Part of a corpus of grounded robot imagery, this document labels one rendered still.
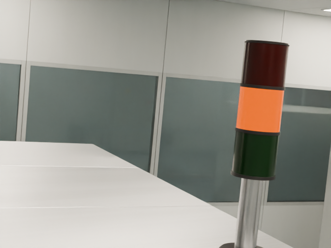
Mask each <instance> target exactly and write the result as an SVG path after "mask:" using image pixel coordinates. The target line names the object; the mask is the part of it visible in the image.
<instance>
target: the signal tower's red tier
mask: <svg viewBox="0 0 331 248"><path fill-rule="evenodd" d="M288 52H289V46H284V45H276V44H265V43H248V42H247V43H245V46H244V56H243V65H242V75H241V83H243V84H251V85H261V86H272V87H285V79H286V70H287V61H288Z"/></svg>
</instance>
